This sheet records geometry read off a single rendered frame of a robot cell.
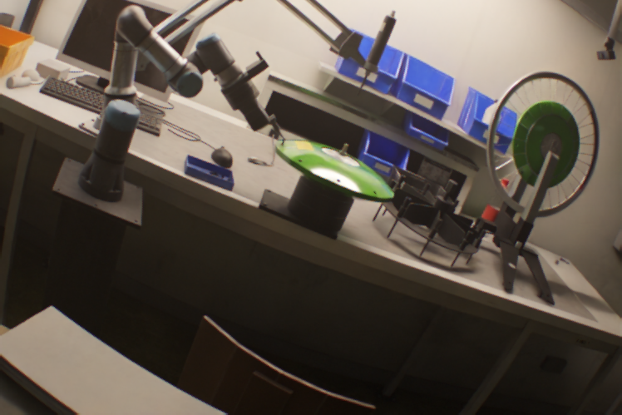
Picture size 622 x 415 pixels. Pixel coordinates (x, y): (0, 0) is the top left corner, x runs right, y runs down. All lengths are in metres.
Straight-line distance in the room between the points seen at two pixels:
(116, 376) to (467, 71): 2.21
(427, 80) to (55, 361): 2.17
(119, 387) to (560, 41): 2.48
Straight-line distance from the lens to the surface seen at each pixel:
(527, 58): 2.75
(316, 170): 1.57
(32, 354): 0.64
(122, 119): 1.45
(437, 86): 2.61
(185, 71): 1.48
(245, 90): 1.60
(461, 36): 2.64
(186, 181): 1.66
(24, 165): 1.85
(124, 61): 1.55
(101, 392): 0.63
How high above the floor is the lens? 1.40
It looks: 13 degrees down
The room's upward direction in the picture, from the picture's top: 24 degrees clockwise
